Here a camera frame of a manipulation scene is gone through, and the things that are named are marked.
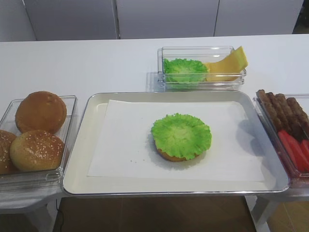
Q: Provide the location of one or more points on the sesame bun top left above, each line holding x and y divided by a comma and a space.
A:
6, 165

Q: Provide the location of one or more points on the clear plastic meat container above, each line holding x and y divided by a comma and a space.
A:
297, 179

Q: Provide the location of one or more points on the white metal tray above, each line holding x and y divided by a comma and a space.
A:
76, 180

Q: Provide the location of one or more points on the green lettuce leaf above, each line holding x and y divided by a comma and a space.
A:
182, 136
184, 70

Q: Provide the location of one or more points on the white paper sheet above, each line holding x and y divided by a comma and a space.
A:
126, 147

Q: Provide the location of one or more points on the green lettuce leaf in container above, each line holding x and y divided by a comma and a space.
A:
184, 70

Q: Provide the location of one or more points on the clear plastic lettuce cheese container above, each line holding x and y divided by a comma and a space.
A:
202, 53

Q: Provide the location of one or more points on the sesame bun top right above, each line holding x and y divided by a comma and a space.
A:
36, 150

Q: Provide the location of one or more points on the red tomato slice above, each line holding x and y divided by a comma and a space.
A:
305, 148
295, 153

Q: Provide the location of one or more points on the white table leg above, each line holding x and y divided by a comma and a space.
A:
261, 209

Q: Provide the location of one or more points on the plain bun bottom half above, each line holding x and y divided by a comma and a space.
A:
41, 110

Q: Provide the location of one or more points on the clear plastic bun container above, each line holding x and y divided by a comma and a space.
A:
36, 179

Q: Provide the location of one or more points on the brown meat patty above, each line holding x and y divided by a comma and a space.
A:
293, 126
301, 116
278, 109
271, 112

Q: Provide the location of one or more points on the yellow cheese slice rolled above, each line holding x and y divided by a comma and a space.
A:
222, 77

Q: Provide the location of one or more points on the sesame bun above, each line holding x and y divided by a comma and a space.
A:
36, 150
6, 165

